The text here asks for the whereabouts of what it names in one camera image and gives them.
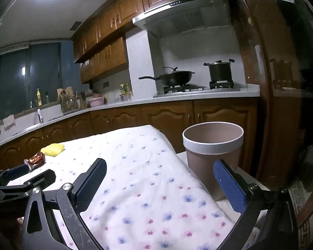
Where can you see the white floral tablecloth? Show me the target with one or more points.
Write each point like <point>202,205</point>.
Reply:
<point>146,174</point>

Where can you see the patterned floor mat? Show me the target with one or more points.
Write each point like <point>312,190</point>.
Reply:
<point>301,208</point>

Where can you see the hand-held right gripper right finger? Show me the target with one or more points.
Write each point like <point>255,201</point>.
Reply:
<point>229,187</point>

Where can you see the wooden wall cabinet row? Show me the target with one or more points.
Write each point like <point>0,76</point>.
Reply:
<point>112,52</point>

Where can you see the wooden utensil holder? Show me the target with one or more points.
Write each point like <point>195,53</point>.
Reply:
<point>67,101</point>

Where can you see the ceiling vent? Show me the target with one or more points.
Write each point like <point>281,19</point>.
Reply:
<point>74,25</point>

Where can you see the wooden framed glass door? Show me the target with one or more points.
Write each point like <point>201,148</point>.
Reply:
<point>276,83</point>

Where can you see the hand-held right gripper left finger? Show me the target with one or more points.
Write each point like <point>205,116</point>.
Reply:
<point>94,179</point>

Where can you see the white sink faucet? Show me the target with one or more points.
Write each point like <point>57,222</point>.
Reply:
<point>40,116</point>

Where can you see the red snack packet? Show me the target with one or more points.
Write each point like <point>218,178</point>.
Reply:
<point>37,158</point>

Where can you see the row of spice jars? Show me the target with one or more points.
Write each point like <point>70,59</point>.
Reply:
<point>125,96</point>

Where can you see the dark slim bottle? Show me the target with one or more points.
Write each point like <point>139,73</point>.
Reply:
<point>47,97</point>

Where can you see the black wok with lid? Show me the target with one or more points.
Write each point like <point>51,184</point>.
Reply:
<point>176,78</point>

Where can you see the white kitchen countertop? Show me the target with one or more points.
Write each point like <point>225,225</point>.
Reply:
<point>135,102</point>

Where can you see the steel gas stove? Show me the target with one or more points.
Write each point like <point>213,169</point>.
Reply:
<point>198,89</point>

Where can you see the steel range hood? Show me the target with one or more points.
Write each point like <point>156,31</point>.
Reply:
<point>182,15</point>

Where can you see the pink bowl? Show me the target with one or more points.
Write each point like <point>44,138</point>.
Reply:
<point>96,101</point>

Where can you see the green-labelled bottle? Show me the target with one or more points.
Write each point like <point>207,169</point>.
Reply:
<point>122,89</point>
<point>127,88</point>

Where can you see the black stock pot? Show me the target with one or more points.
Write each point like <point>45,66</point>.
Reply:
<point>219,71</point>

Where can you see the wall socket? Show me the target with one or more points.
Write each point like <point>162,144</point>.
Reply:
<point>106,84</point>

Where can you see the wooden base cabinet row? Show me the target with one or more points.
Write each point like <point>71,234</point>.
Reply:
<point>167,116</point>

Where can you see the yellow bottle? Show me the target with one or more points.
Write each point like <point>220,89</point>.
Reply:
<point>38,97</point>

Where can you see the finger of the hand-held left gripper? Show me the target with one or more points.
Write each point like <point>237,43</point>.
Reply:
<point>39,181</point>
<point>15,174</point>

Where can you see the yellow foam piece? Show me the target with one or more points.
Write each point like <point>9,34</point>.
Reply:
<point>53,149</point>

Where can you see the dark kitchen window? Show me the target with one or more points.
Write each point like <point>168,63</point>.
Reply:
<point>15,83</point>

